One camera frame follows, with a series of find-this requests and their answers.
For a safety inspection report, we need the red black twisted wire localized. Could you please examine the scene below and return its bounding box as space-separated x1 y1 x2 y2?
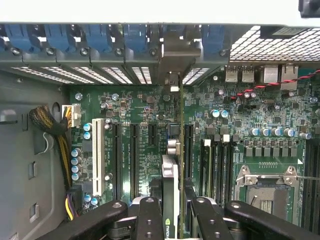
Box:
228 71 320 101

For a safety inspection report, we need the thin metal locking lever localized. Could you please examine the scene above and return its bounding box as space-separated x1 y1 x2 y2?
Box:
284 175 320 181

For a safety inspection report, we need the black open PC case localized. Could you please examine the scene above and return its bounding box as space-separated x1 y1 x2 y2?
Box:
0 21 320 240

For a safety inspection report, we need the braided power cable bundle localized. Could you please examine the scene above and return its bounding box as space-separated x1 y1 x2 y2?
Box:
29 104 79 222

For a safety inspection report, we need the silver port housing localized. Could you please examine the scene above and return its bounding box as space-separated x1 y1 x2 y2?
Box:
262 65 280 85

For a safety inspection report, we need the short black expansion slot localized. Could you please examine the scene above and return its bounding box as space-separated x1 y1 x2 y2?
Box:
147 123 158 148

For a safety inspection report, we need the CPU socket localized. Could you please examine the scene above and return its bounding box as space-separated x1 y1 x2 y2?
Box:
236 164 301 226

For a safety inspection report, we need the silver USB port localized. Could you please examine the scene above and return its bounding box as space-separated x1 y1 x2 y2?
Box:
241 65 255 83
224 65 239 83

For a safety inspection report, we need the silver network port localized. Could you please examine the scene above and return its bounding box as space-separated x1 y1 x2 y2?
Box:
279 63 300 91

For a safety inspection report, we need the white expansion slot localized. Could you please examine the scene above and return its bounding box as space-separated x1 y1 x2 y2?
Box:
91 117 106 197

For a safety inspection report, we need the green RAM stick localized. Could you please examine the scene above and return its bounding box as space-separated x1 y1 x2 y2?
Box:
202 138 213 199

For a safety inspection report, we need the blue slot clip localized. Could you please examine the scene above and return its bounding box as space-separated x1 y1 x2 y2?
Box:
201 23 227 57
43 23 75 54
82 23 113 54
122 23 152 54
3 23 35 54

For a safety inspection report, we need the long black expansion slot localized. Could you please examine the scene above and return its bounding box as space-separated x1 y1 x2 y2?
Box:
111 121 124 201
129 122 141 200
184 123 195 179

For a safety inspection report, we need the white power connector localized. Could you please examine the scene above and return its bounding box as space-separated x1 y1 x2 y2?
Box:
61 103 82 129

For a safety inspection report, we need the black RAM slot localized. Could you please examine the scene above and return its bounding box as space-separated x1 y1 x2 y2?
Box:
222 134 231 205
303 139 314 227
312 139 320 227
213 134 224 206
229 136 238 201

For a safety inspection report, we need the green motherboard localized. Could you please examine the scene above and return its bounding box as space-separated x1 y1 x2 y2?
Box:
67 64 320 240

